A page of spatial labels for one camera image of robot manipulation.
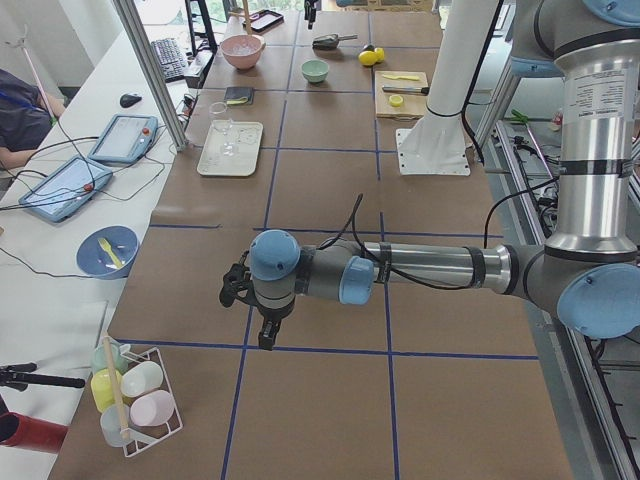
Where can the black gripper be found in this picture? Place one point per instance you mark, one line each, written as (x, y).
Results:
(270, 315)

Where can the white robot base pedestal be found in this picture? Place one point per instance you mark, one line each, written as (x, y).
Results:
(436, 144)

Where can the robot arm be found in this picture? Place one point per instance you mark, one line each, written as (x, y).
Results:
(330, 149)

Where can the steel muddler black cap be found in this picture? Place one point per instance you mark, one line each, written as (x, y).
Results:
(424, 91)

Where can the yellow lemon back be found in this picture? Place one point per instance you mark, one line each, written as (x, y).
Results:
(380, 54)

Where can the seated person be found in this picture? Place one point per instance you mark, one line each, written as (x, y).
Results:
(25, 119)

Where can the wooden cutting board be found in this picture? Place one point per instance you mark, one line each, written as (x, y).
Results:
(414, 105)

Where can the aluminium frame post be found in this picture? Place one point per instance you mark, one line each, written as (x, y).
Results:
(133, 26)

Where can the half lemon slice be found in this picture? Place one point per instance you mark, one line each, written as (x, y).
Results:
(396, 100)

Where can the white cup in rack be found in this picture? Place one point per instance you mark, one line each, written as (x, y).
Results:
(142, 378)

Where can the green cup in rack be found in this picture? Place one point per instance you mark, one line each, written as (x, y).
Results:
(99, 360)

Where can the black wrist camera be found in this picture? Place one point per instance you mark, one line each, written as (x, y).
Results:
(237, 284)

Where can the teach pendant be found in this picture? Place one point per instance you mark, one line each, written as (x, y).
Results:
(67, 189)
(125, 139)

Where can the white wire cup rack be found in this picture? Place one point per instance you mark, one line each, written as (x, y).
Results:
(144, 438)

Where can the teach pendant near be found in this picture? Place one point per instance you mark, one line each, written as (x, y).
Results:
(67, 189)

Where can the yellow lemon front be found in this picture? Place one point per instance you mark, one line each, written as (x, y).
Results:
(368, 58)

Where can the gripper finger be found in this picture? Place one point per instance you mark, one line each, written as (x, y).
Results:
(310, 12)

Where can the blue bowl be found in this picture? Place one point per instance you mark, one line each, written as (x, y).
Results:
(94, 262)

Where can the cream bear tray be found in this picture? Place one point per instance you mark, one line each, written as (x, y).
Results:
(247, 137)

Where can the clear cup in rack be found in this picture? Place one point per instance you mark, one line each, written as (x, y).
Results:
(111, 427)

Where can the black tripod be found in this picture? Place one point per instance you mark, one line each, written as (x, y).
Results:
(20, 376)

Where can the green bowl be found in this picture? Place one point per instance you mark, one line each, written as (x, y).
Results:
(315, 71)

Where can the wooden stand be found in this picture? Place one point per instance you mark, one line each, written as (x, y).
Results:
(243, 13)

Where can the black computer mouse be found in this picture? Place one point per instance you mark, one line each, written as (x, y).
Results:
(129, 99)

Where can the pink bowl with ice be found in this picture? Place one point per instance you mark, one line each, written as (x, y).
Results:
(242, 51)

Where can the red tube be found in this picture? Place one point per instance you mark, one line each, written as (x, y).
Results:
(24, 432)

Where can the metal ice scoop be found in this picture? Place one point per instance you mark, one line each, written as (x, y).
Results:
(331, 41)

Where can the yellow plastic knife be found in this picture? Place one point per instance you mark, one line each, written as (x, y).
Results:
(401, 77)

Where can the black keyboard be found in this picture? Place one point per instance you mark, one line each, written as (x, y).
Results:
(171, 58)

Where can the pink cup in rack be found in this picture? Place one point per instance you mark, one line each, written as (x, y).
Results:
(152, 409)

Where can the clear wine glass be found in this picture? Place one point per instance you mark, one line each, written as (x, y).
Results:
(222, 122)

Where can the teach pendant far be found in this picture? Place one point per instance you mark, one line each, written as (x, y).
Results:
(125, 139)

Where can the yellow plastic fork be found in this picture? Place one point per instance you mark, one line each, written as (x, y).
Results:
(108, 249)

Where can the yellow lemon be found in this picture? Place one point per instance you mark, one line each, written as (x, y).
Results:
(380, 54)
(368, 58)

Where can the wooden rack handle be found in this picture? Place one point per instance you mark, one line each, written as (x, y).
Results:
(125, 431)

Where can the yellow cup in rack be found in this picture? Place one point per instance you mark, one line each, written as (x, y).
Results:
(101, 390)

